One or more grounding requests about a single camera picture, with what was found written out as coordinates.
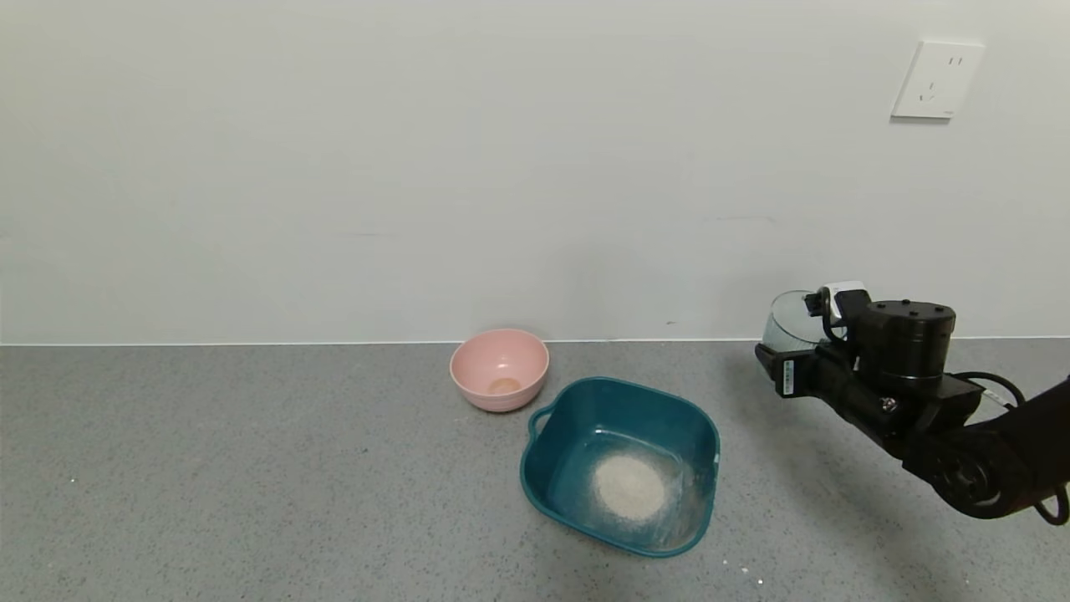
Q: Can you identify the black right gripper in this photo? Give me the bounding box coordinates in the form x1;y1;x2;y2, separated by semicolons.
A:
754;342;892;436

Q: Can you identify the clear ribbed cup with handle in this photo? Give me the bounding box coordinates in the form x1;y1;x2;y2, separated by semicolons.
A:
762;290;837;352

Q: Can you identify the beige powder pile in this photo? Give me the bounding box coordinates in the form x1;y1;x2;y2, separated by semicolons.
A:
594;454;667;523

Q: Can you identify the pink ribbed bowl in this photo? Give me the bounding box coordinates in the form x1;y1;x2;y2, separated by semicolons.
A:
450;329;551;413

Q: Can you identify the teal plastic basin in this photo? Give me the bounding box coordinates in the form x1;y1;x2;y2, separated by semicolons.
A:
519;376;721;559

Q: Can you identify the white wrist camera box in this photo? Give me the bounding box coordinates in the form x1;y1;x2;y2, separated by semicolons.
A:
815;282;870;323

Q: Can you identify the black cable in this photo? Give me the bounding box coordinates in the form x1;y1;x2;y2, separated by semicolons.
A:
953;370;1027;412
1034;485;1070;527

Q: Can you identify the white wall outlet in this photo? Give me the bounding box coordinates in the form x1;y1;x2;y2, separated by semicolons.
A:
891;40;986;120

